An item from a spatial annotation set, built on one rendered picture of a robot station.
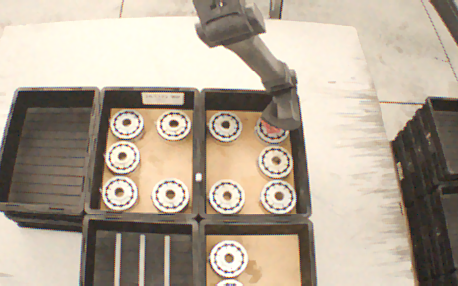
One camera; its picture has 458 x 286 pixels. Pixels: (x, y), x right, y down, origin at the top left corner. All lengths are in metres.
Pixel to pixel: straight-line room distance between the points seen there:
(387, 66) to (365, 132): 1.34
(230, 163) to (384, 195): 0.58
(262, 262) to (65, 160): 0.66
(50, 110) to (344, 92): 1.09
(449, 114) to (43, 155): 1.83
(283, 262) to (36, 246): 0.77
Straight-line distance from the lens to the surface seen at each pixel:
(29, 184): 1.28
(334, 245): 1.35
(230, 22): 0.68
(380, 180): 1.50
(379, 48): 2.94
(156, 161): 1.22
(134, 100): 1.28
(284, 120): 1.04
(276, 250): 1.16
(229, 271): 1.10
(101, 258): 1.15
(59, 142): 1.31
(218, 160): 1.23
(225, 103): 1.28
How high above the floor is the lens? 1.94
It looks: 62 degrees down
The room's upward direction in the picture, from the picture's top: 12 degrees clockwise
